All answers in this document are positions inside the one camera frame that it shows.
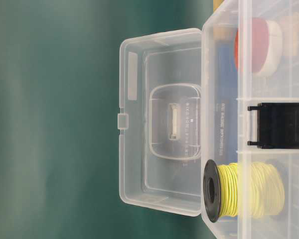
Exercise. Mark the clear plastic tool box lid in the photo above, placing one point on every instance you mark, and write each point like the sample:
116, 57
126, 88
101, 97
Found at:
159, 121

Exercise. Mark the blue box inside tool box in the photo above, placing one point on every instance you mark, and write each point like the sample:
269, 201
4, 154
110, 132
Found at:
226, 91

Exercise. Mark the clear plastic tool box base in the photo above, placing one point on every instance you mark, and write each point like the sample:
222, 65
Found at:
232, 20

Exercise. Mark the black tool box latch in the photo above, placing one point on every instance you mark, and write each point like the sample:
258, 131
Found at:
277, 126

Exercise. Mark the red and white tape roll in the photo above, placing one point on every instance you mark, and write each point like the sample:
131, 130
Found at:
267, 47

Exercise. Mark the yellow wire spool black flange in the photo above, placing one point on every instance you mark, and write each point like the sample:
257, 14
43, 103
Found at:
221, 190

